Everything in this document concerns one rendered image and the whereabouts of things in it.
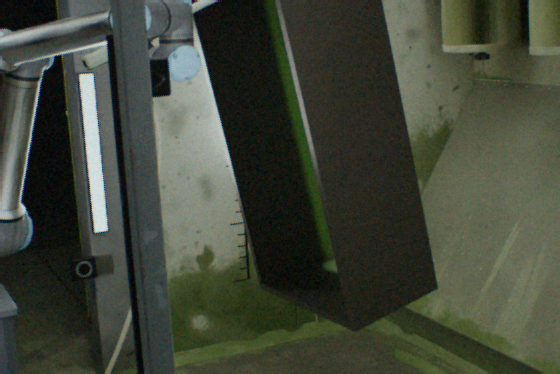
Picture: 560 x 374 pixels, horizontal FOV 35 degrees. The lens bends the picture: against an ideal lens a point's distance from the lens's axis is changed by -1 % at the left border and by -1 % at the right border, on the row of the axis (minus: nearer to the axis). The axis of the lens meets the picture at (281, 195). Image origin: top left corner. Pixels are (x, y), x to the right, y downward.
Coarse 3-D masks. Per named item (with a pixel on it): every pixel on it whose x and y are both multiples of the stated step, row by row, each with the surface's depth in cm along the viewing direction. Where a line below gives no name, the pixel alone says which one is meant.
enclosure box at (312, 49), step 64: (192, 0) 303; (256, 0) 315; (320, 0) 259; (256, 64) 319; (320, 64) 262; (384, 64) 274; (256, 128) 323; (320, 128) 265; (384, 128) 277; (256, 192) 327; (320, 192) 271; (384, 192) 281; (256, 256) 331; (320, 256) 346; (384, 256) 285
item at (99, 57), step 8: (200, 0) 265; (208, 0) 265; (216, 0) 267; (200, 8) 265; (152, 40) 257; (88, 48) 249; (96, 48) 251; (104, 48) 250; (88, 56) 248; (96, 56) 249; (104, 56) 250; (88, 64) 248; (96, 64) 249; (104, 64) 251
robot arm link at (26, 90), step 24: (24, 72) 258; (0, 96) 263; (24, 96) 261; (0, 120) 265; (24, 120) 265; (0, 144) 267; (24, 144) 269; (0, 168) 270; (24, 168) 274; (0, 192) 273; (0, 216) 274; (24, 216) 286; (0, 240) 276; (24, 240) 285
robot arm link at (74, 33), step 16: (160, 0) 221; (80, 16) 225; (96, 16) 221; (160, 16) 218; (0, 32) 243; (16, 32) 239; (32, 32) 234; (48, 32) 230; (64, 32) 226; (80, 32) 224; (96, 32) 221; (112, 32) 218; (160, 32) 221; (0, 48) 240; (16, 48) 237; (32, 48) 234; (48, 48) 232; (64, 48) 230; (80, 48) 229; (0, 64) 242; (16, 64) 246
